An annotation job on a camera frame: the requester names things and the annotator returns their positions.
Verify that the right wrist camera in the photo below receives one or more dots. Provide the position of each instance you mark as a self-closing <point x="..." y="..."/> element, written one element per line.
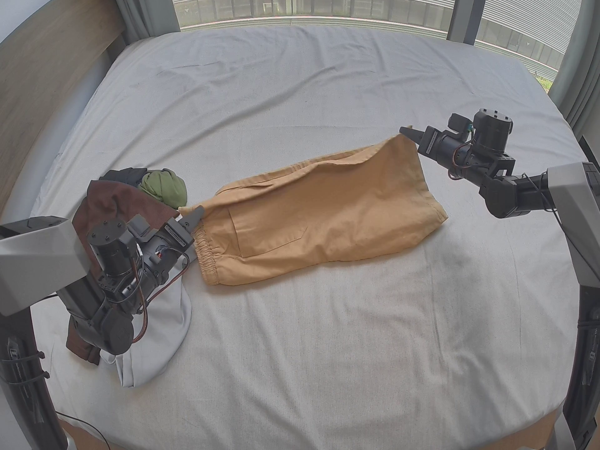
<point x="459" y="123"/>

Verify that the green garment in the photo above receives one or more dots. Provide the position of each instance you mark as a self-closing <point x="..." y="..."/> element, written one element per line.
<point x="164" y="188"/>

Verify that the tan shorts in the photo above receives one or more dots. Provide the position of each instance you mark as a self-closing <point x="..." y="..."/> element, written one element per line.
<point x="328" y="213"/>

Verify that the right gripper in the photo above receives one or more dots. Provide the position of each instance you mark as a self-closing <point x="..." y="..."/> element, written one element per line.
<point x="445" y="150"/>

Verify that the black garment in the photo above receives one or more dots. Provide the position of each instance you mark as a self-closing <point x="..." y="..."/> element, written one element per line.
<point x="119" y="176"/>

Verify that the bed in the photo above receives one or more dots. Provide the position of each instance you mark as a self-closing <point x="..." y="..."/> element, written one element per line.
<point x="351" y="87"/>

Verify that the grey-green curtain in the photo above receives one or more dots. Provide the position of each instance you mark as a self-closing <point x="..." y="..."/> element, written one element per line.
<point x="140" y="3"/>
<point x="581" y="63"/>

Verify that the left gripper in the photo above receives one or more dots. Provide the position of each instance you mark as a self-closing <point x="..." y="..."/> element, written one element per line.
<point x="171" y="246"/>

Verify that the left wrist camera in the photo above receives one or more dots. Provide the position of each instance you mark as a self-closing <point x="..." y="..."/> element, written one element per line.
<point x="143" y="227"/>

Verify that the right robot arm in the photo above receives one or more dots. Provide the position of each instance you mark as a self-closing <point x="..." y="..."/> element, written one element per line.
<point x="572" y="204"/>

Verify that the pale grey garment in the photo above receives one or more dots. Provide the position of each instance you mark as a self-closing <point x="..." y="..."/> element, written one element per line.
<point x="154" y="340"/>

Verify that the brown garment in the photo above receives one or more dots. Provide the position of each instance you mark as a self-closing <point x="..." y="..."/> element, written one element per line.
<point x="122" y="199"/>

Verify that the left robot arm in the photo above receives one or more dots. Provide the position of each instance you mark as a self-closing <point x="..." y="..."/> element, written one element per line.
<point x="37" y="260"/>

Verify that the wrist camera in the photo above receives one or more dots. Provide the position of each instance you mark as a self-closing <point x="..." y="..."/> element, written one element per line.
<point x="459" y="123"/>
<point x="143" y="227"/>

